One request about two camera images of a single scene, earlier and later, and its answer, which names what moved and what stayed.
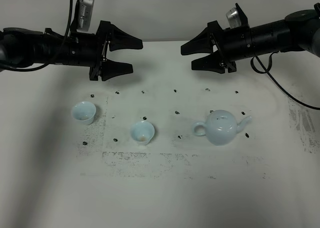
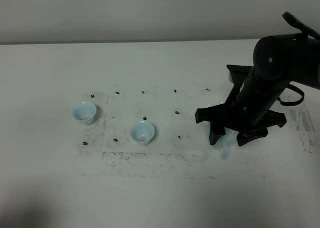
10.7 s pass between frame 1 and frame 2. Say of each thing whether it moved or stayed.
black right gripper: moved
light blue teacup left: stayed
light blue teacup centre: stayed
